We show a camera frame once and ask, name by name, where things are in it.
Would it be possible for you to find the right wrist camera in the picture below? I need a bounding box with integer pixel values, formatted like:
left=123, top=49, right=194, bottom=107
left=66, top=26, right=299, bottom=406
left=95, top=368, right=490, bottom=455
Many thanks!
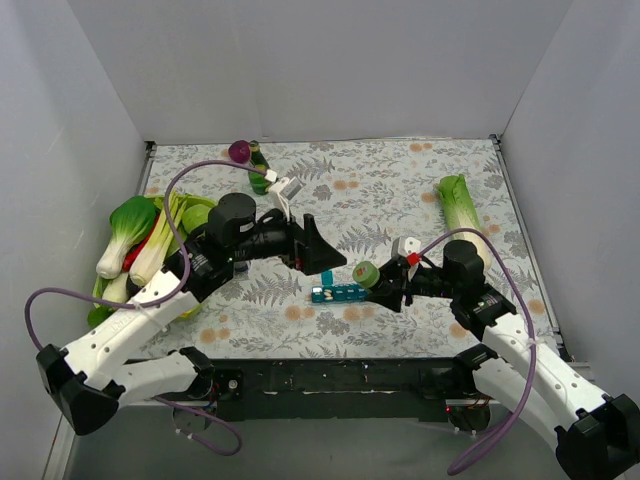
left=391, top=236, right=422, bottom=266

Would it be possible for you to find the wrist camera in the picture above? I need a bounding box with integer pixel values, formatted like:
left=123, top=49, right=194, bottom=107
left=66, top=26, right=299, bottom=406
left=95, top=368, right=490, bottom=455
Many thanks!
left=268, top=177, right=303, bottom=221
left=391, top=236, right=422, bottom=266

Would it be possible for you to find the green glass bottle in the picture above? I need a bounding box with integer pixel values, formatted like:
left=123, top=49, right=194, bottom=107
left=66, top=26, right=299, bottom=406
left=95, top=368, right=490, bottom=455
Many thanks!
left=247, top=139, right=274, bottom=196

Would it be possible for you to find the red chili pepper toy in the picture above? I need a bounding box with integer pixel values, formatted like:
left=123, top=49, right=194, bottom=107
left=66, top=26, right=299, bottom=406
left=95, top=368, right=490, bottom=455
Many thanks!
left=122, top=217, right=159, bottom=272

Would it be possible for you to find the green plastic basket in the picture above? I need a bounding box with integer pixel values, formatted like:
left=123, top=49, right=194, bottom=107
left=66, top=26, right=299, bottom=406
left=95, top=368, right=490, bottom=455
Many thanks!
left=92, top=195, right=217, bottom=298

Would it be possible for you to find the teal weekly pill organizer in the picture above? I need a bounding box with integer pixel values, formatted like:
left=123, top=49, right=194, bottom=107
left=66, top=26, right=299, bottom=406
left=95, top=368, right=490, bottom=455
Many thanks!
left=311, top=271, right=368, bottom=304

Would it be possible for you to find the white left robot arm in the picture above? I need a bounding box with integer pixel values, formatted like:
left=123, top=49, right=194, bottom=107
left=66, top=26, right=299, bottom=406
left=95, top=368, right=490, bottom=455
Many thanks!
left=36, top=193, right=347, bottom=435

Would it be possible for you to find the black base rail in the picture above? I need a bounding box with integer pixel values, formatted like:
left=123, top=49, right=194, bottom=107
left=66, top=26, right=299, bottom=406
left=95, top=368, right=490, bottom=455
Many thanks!
left=164, top=357, right=481, bottom=424

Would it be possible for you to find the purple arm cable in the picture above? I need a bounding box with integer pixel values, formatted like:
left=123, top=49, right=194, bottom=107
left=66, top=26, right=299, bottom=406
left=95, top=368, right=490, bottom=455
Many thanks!
left=24, top=159, right=279, bottom=457
left=414, top=228, right=537, bottom=476

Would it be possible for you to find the small white green vegetable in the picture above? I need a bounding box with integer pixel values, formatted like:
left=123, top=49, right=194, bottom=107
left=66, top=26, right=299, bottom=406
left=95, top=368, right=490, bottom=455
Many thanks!
left=102, top=272, right=130, bottom=303

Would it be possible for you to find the napa cabbage on table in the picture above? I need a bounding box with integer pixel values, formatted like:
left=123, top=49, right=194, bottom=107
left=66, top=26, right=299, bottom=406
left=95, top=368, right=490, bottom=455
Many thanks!
left=436, top=174, right=491, bottom=272

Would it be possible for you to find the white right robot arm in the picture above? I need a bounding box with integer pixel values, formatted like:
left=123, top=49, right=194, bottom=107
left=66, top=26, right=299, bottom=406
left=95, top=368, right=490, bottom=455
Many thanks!
left=353, top=237, right=639, bottom=479

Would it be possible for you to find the red onion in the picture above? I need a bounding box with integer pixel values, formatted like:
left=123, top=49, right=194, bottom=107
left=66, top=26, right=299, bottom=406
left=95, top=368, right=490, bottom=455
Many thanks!
left=228, top=140, right=251, bottom=164

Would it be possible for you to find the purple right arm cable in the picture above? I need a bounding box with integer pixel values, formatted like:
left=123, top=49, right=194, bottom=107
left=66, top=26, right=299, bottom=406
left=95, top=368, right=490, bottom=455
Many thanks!
left=414, top=228, right=537, bottom=476

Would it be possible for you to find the bok choy toy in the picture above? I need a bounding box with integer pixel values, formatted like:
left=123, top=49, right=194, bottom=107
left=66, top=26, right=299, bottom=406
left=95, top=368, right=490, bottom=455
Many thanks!
left=96, top=196, right=156, bottom=280

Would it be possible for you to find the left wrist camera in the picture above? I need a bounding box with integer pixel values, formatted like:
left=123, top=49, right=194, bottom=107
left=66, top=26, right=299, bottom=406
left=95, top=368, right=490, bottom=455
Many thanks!
left=268, top=177, right=303, bottom=221

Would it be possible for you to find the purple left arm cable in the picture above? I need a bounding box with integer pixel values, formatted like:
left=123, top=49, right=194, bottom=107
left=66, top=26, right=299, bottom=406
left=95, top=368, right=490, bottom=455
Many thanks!
left=24, top=159, right=279, bottom=457

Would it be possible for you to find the round green cabbage toy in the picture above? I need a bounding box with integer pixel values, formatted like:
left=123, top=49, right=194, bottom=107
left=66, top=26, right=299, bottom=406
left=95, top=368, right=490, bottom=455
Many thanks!
left=181, top=204, right=211, bottom=235

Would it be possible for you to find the celery stalks toy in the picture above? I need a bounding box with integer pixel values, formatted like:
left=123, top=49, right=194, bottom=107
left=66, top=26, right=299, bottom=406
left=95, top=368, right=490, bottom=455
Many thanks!
left=129, top=192, right=187, bottom=287

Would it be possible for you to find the green pill bottle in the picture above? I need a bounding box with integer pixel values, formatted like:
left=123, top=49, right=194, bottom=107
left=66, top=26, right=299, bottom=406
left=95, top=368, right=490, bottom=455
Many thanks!
left=352, top=261, right=380, bottom=291

